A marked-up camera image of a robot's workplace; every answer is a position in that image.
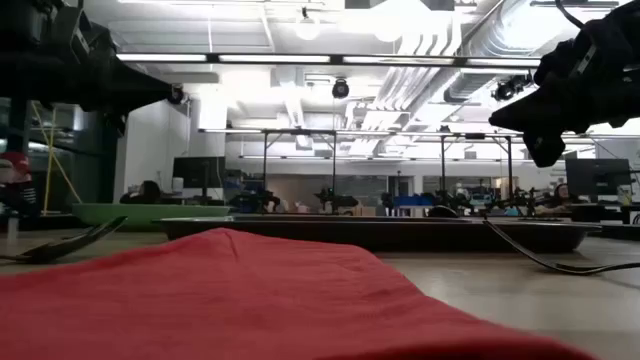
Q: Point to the black aluminium table frame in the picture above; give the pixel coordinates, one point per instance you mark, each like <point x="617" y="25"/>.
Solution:
<point x="45" y="221"/>

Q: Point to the dark brown serving tray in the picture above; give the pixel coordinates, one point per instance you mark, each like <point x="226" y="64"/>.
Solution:
<point x="400" y="235"/>

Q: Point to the round black ceiling fixture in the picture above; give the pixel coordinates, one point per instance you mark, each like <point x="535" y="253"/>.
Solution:
<point x="177" y="95"/>
<point x="340" y="89"/>

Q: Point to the red cloth napkin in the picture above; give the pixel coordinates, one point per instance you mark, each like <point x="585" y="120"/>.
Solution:
<point x="200" y="300"/>

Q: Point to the white bucket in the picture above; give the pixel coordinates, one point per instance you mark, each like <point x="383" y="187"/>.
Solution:
<point x="177" y="185"/>

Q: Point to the white globe pendant lamp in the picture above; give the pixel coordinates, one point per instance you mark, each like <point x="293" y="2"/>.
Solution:
<point x="307" y="27"/>

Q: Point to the small grey post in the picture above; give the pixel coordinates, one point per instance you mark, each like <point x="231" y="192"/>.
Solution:
<point x="12" y="227"/>

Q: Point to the black background robot arm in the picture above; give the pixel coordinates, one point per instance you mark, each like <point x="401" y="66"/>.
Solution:
<point x="255" y="201"/>
<point x="336" y="200"/>

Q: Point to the wide black computer monitor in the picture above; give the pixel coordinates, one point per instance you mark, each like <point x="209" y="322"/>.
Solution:
<point x="597" y="176"/>

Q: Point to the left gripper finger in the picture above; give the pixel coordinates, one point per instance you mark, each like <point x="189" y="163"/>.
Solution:
<point x="137" y="92"/>

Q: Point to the silver ventilation duct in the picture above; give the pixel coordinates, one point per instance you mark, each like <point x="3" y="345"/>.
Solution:
<point x="505" y="30"/>

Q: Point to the black background rig frame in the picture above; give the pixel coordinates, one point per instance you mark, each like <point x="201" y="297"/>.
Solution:
<point x="300" y="131"/>
<point x="475" y="135"/>

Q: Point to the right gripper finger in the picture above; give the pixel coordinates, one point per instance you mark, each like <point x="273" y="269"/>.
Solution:
<point x="544" y="147"/>
<point x="540" y="112"/>

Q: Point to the blue storage bin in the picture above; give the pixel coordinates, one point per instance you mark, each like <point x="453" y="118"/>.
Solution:
<point x="412" y="201"/>

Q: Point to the green plate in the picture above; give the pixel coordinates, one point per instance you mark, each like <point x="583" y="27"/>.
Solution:
<point x="140" y="214"/>

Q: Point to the black ceiling spotlight cluster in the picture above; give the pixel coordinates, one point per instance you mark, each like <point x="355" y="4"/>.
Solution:
<point x="510" y="87"/>

